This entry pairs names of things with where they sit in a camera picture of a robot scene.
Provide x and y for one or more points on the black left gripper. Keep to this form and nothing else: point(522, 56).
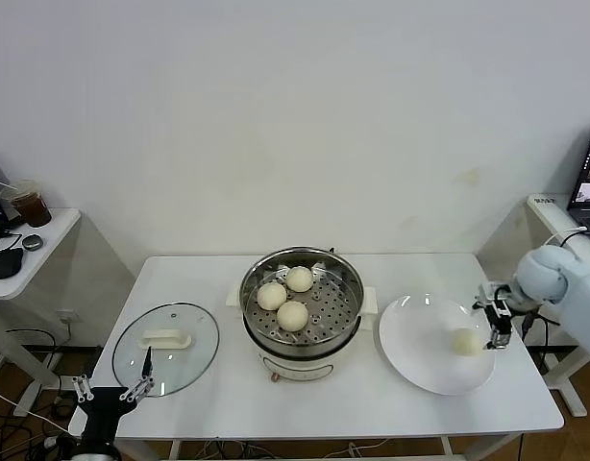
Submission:
point(105, 403)

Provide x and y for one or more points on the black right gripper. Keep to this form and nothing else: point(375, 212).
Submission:
point(499, 316)

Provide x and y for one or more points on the white steamed baozi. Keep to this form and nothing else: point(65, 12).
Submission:
point(299, 279)
point(465, 342)
point(292, 316)
point(271, 295)

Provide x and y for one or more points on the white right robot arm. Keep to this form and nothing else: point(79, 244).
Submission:
point(583, 293)

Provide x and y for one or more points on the perforated steel steamer pot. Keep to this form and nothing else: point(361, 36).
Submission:
point(331, 312)

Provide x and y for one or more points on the white round plate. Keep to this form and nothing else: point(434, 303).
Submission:
point(410, 346)

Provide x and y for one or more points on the white side table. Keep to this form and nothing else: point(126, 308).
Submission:
point(545, 211)
point(55, 225)

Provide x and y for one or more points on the small printed table label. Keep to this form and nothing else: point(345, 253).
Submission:
point(544, 199)

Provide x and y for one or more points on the black computer mouse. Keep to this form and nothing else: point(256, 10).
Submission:
point(7, 263)

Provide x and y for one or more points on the small round grey tin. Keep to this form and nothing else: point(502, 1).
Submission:
point(33, 242)

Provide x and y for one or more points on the plastic cup of iced coffee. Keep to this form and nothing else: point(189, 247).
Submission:
point(33, 211)

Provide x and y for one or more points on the clear empty plastic cup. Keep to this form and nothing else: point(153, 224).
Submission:
point(6, 197)

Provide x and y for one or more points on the white wall socket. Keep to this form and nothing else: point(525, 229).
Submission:
point(66, 317)

